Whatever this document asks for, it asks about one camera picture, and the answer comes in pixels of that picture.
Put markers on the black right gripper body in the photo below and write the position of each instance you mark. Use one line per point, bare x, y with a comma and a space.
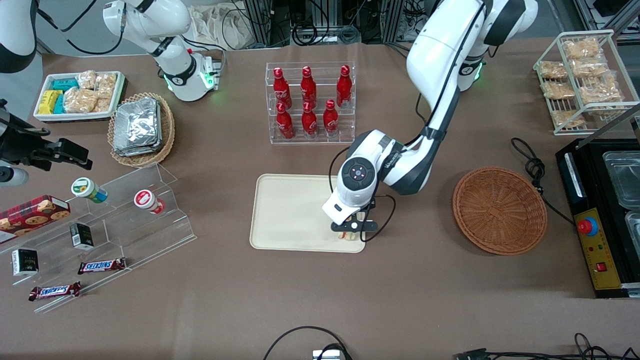
20, 148

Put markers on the small sandwich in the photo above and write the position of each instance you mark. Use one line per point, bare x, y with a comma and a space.
350, 236

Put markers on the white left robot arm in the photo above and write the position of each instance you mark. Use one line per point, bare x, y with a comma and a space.
440, 60

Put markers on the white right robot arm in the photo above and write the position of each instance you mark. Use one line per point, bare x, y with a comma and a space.
175, 65

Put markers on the white rectangular snack tray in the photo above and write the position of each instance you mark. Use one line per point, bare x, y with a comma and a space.
42, 116

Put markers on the cream plastic tray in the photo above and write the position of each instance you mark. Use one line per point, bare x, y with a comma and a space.
290, 215

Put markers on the light wicker basket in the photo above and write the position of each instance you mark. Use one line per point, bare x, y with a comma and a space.
167, 130

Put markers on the brown wicker basket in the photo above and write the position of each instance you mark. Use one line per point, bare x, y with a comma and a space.
500, 212

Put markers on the green lid sunflower cup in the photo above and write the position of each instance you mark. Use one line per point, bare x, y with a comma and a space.
85, 188

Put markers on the teal snack packet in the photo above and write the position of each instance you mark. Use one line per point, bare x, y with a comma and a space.
65, 84
60, 105

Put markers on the clear rice cracker bag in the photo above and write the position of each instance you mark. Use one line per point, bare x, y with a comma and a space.
77, 101
102, 105
87, 79
106, 84

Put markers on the yellow snack packet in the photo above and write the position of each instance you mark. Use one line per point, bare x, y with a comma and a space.
49, 101

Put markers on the foil wrapped pack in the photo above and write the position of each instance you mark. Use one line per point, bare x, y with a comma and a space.
142, 152
136, 122

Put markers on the red plaid cookie box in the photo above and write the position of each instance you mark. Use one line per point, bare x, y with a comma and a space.
32, 215

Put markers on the clear acrylic bottle rack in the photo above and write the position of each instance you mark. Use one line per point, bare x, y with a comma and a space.
345, 135

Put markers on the small black carton box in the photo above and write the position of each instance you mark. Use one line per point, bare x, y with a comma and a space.
81, 236
25, 262

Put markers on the red lid yogurt cup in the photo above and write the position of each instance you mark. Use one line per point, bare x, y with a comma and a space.
146, 200

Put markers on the red cola bottle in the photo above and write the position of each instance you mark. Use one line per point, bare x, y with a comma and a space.
284, 122
309, 120
330, 119
308, 86
344, 86
281, 87

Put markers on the clear acrylic stepped display stand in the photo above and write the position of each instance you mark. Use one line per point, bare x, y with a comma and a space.
125, 235

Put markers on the Snickers chocolate bar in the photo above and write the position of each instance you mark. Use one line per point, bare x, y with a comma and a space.
102, 266
54, 291

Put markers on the small silver device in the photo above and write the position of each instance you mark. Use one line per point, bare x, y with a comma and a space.
327, 355

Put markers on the white cloth bag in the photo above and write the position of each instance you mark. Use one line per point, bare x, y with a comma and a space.
215, 25

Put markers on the red emergency stop button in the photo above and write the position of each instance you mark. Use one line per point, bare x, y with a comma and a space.
588, 226

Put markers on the clear fried snack bag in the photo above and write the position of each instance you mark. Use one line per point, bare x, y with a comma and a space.
600, 92
553, 70
581, 48
590, 67
567, 118
558, 90

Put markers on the black machine with trays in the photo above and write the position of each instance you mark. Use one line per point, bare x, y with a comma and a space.
592, 170

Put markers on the yellow control panel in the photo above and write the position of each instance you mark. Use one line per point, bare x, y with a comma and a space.
605, 255

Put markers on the clear plastic container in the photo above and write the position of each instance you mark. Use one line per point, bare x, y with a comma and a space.
634, 230
622, 175

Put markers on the grey metal bar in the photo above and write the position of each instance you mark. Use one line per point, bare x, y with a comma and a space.
612, 122

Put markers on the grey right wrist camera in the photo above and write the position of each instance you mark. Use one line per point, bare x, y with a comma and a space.
12, 176

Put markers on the aluminium frame post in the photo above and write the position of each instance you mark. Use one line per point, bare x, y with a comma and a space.
395, 20
265, 22

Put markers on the aluminium frame profile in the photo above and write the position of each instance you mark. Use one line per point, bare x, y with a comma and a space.
600, 12

